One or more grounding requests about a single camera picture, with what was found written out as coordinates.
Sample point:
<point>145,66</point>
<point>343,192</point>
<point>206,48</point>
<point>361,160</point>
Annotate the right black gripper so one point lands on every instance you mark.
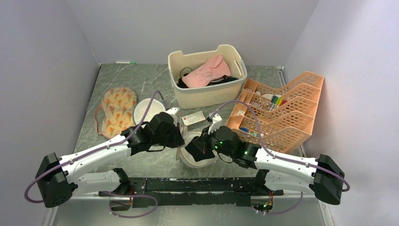
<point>206,134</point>

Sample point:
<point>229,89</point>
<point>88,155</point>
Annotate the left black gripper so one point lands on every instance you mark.
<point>176,130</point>

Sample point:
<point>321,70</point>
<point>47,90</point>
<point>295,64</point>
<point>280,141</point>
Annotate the beige trim mesh laundry bag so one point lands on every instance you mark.
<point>191,156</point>

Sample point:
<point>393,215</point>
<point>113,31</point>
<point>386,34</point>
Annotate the pink bra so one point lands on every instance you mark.
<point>214,69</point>

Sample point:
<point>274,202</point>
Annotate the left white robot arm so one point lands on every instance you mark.
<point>60,178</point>

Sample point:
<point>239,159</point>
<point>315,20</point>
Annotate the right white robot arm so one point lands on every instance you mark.
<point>320,176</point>

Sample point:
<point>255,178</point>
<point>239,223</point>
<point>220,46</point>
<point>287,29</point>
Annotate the grey trim mesh laundry bag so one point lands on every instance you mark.
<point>155,108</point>

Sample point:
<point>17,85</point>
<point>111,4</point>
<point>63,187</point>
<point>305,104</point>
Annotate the black bra in bag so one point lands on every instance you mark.
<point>200,149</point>

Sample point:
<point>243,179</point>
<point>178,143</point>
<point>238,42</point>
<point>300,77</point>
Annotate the small white red box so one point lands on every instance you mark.
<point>193,118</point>

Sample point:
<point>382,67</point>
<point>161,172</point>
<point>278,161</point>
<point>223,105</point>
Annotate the cream plastic basket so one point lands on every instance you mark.
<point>209,95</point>

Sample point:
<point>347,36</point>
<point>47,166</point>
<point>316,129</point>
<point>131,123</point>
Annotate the floral orange sleep mask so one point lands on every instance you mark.
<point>114,114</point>

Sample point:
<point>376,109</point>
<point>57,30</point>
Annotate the black garments in basket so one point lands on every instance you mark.
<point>222,80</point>

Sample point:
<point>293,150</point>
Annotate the coloured markers set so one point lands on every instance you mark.
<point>276,102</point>

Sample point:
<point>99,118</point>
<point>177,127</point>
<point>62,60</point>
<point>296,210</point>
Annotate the orange plastic file organizer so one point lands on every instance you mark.
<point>286,128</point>

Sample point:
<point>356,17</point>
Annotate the green white marker pen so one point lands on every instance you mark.
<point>125,62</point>

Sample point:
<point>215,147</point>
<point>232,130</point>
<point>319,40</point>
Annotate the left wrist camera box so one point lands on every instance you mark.
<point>174,111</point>

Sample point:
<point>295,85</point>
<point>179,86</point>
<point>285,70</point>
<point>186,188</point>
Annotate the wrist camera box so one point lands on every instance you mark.
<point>216,122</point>
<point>174,111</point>

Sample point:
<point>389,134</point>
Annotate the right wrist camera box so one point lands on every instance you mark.
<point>216,122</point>

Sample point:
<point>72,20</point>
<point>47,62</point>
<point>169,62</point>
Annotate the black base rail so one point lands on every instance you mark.
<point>190,191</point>

